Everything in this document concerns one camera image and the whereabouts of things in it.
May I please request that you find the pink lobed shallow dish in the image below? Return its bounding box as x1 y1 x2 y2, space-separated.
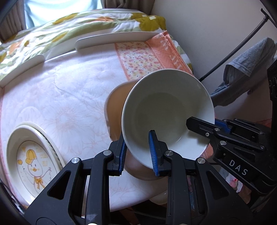
104 80 160 181

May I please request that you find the cream oval duck dish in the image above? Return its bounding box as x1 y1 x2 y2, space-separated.
6 125 62 207

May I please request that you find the cream bowl with dots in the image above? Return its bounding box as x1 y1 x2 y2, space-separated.
121 69 215 169

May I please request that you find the grey hanging garment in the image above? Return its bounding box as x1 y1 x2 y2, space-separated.
210 38 276 107

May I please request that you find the floral pink table cloth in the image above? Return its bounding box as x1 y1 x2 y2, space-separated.
0 30 215 212

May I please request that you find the black metal rack tube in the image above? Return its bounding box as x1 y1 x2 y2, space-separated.
198 8 271 82

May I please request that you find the white tray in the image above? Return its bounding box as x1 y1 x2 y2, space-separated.
1 31 159 88

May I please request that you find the green orange floral blanket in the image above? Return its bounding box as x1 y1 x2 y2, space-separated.
0 9 167 78

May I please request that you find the grey curtain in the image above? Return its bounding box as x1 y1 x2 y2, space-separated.
0 0 26 43

